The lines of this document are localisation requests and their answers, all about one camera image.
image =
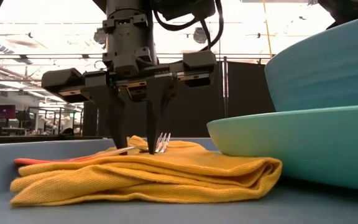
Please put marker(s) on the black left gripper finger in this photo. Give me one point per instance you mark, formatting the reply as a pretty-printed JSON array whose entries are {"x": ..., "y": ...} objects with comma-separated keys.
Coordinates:
[
  {"x": 157, "y": 99},
  {"x": 117, "y": 112}
]

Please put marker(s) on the blue ribbed bowl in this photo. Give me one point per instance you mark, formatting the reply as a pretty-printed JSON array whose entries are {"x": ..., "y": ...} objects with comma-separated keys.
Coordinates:
[{"x": 328, "y": 68}]

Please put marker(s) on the yellow cloth napkin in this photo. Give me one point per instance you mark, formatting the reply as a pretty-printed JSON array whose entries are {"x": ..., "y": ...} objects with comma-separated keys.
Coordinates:
[{"x": 151, "y": 180}]

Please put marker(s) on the green plate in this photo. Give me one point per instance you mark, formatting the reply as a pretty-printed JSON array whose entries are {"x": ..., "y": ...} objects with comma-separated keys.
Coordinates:
[{"x": 291, "y": 146}]

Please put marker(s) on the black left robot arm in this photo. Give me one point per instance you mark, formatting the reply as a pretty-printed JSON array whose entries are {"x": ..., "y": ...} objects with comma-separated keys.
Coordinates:
[{"x": 129, "y": 34}]

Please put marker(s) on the blue plastic tray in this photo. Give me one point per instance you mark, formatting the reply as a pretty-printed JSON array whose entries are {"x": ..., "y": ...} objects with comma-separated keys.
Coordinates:
[{"x": 166, "y": 214}]

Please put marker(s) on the black ceiling spotlight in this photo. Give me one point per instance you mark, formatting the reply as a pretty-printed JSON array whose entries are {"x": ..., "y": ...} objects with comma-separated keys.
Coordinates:
[
  {"x": 99, "y": 35},
  {"x": 199, "y": 35}
]

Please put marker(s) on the black partition screen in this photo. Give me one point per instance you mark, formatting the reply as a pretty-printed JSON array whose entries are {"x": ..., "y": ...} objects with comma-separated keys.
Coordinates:
[{"x": 204, "y": 109}]

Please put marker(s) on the linear ceiling light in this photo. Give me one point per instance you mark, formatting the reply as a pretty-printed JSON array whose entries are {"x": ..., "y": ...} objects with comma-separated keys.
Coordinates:
[{"x": 244, "y": 56}]

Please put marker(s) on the dark computer monitor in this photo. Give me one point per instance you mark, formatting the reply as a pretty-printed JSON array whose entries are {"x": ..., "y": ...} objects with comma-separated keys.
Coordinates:
[{"x": 4, "y": 112}]

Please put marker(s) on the background black metal frame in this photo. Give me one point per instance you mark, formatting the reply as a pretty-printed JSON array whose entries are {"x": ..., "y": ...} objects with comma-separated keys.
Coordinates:
[{"x": 30, "y": 116}]

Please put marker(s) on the black aluminium rig frame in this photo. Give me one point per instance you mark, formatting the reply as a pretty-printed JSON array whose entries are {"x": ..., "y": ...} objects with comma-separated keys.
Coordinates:
[{"x": 26, "y": 139}]

